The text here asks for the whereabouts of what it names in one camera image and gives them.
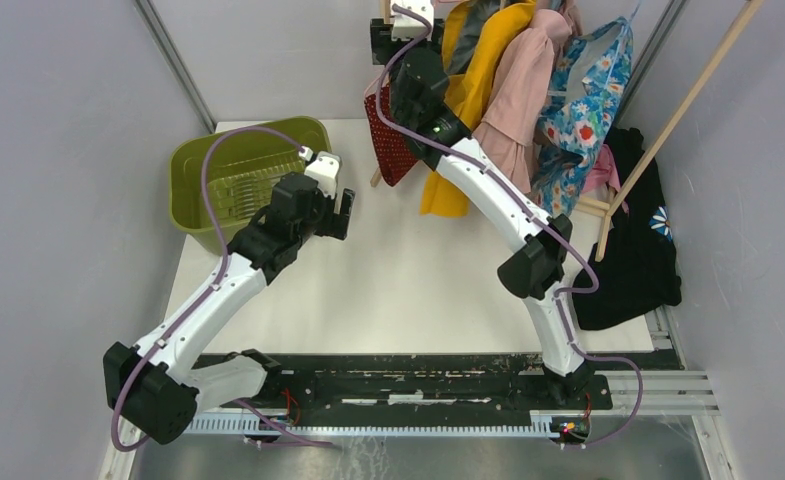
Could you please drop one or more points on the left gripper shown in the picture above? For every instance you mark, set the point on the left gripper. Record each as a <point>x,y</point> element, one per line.
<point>335,224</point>

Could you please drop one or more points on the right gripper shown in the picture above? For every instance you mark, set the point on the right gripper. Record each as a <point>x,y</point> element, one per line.
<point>382,45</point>

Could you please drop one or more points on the yellow skirt grey lining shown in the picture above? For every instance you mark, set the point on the yellow skirt grey lining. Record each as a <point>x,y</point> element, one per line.
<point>475,37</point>

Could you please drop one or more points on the red polka dot skirt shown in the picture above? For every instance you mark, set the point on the red polka dot skirt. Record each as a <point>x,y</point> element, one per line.
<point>394,159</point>

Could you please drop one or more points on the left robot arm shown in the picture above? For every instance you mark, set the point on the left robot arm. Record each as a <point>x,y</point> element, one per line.
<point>155,384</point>

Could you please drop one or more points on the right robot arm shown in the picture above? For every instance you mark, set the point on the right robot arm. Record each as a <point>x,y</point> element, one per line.
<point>539,242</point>

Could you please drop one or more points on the green plastic basket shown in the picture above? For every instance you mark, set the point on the green plastic basket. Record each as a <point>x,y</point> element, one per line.
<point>240,176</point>

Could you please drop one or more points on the pink garment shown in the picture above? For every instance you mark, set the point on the pink garment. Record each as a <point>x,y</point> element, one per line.
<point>506,132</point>

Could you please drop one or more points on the blue floral garment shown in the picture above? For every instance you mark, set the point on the blue floral garment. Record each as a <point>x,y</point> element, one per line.
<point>584,96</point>

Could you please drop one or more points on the wooden clothes rack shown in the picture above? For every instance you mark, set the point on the wooden clothes rack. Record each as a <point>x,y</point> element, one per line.
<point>665,15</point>

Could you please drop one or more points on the black garment with flower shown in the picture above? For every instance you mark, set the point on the black garment with flower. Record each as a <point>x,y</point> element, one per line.
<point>638,271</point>

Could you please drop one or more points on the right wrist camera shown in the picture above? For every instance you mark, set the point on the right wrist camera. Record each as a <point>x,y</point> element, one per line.
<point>410,18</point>

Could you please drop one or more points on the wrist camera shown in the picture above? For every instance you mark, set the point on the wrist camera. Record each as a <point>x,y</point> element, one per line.
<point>410,18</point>
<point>323,167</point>

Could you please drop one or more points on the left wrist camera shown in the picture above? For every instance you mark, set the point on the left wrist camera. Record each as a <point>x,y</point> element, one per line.
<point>323,167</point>

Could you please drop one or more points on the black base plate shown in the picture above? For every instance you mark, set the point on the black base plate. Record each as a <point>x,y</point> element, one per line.
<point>478,390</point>

